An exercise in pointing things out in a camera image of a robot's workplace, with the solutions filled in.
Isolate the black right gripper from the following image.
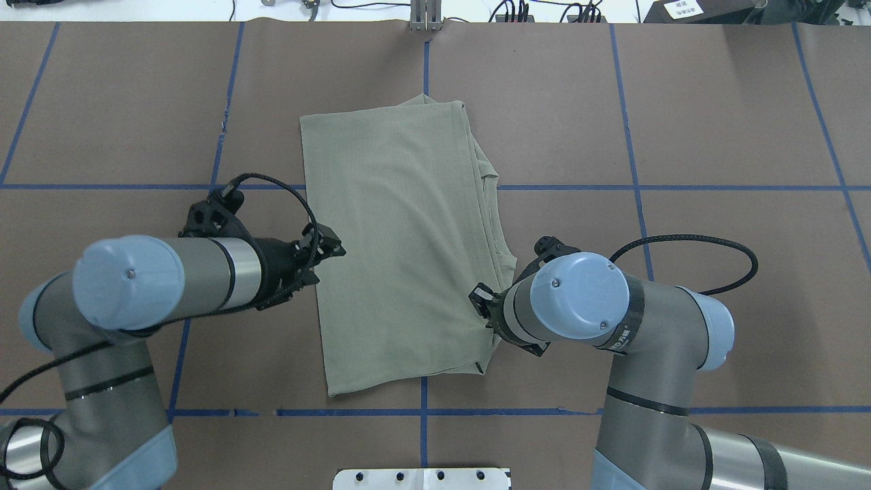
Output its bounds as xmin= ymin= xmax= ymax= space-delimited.
xmin=467 ymin=282 xmax=550 ymax=357

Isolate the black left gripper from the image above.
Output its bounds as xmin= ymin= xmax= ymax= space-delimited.
xmin=253 ymin=223 xmax=346 ymax=310

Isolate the olive green long-sleeve shirt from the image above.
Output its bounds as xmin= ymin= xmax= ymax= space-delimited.
xmin=299 ymin=94 xmax=516 ymax=397

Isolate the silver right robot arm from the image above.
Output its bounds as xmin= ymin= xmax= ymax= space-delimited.
xmin=469 ymin=251 xmax=870 ymax=489

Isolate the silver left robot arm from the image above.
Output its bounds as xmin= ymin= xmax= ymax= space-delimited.
xmin=2 ymin=225 xmax=345 ymax=489

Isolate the orange black connector box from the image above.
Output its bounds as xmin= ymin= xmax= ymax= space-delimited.
xmin=488 ymin=0 xmax=534 ymax=24

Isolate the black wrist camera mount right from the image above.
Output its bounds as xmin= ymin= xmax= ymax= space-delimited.
xmin=514 ymin=236 xmax=581 ymax=283

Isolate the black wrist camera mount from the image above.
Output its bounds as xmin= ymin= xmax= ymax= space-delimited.
xmin=178 ymin=186 xmax=248 ymax=238
xmin=514 ymin=236 xmax=581 ymax=283

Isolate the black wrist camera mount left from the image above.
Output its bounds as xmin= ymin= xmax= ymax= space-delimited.
xmin=178 ymin=186 xmax=248 ymax=238

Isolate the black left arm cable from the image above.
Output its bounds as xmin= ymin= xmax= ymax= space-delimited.
xmin=0 ymin=173 xmax=321 ymax=480

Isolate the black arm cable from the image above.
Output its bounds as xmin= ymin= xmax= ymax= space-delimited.
xmin=608 ymin=233 xmax=759 ymax=297
xmin=0 ymin=173 xmax=321 ymax=480

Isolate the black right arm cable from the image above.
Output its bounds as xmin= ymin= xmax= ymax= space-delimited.
xmin=608 ymin=233 xmax=759 ymax=297

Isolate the aluminium frame post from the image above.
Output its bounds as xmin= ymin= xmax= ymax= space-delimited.
xmin=408 ymin=0 xmax=444 ymax=32

